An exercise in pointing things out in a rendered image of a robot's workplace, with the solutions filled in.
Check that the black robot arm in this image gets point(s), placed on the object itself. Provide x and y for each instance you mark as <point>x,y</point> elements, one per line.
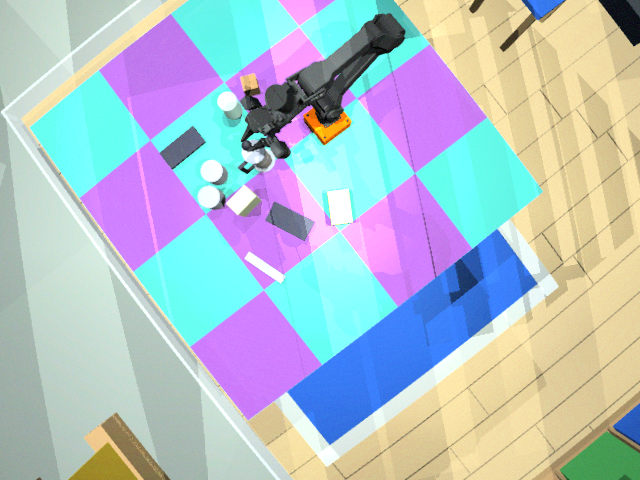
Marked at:
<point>378,36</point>

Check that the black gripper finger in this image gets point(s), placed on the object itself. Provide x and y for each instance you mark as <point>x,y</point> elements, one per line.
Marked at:
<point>247,134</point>
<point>261,144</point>

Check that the glass coffee press with black knob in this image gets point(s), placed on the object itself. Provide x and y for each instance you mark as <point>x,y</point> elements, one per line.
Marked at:
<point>261,159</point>

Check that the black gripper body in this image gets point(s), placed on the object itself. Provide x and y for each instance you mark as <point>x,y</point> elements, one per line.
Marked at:
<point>279,149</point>

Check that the clear glass cylinder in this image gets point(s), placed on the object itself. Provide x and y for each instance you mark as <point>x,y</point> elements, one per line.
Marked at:
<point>230,105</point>

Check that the grey cylinder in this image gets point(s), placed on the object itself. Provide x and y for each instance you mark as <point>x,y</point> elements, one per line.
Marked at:
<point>211,197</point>
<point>213,172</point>

